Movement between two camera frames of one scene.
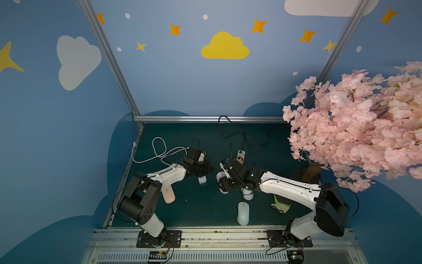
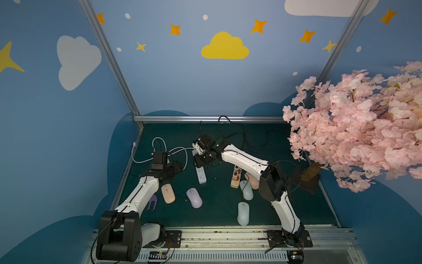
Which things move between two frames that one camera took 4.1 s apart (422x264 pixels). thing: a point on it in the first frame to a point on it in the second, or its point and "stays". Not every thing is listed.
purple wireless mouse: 219,175 to 195,198
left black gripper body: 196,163 to 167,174
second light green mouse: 248,194 stays
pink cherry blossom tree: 362,125 stays
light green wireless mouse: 243,213 stays
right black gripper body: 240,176 to 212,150
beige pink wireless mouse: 168,194 stays
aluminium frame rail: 211,119 stays
